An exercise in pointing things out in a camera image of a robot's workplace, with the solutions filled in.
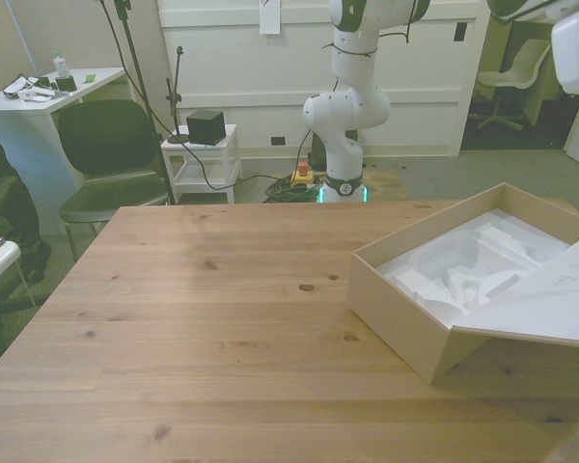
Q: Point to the clear plastic bottle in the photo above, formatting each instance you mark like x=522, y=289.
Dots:
x=61, y=63

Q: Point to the green sticky note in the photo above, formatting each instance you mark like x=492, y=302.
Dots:
x=90, y=77

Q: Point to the black tall tripod stand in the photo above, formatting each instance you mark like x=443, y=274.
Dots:
x=135, y=72

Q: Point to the white handheld controller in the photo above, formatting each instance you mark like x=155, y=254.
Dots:
x=35, y=95

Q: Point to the black cube device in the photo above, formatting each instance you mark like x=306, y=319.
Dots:
x=205, y=128

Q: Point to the white desk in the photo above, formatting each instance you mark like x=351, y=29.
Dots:
x=34, y=140

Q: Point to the small black holder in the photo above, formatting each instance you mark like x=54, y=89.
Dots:
x=66, y=83

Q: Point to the cardboard box with hinged lid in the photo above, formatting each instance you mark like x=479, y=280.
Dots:
x=400, y=299

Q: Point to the person in dark trousers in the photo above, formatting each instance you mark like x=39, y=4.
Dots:
x=5, y=193

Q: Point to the black wall plate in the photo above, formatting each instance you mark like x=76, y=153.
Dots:
x=460, y=32

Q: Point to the short black stand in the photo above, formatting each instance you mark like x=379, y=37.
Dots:
x=176, y=96

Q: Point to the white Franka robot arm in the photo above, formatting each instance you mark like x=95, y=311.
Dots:
x=347, y=111

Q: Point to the black wall outlet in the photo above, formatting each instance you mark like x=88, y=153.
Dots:
x=278, y=141

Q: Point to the yellow emergency stop button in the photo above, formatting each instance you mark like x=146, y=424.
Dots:
x=302, y=172

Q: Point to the black office chair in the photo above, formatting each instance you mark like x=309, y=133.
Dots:
x=106, y=159

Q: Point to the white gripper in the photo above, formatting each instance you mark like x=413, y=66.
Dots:
x=576, y=53

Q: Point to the white foam box insert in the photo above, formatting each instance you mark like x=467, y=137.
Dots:
x=468, y=270

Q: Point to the white swivel chair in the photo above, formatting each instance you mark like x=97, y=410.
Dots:
x=516, y=67

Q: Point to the white paper sheet on wall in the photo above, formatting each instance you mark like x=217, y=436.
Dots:
x=269, y=17

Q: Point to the small white side table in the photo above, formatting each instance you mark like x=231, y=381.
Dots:
x=202, y=154

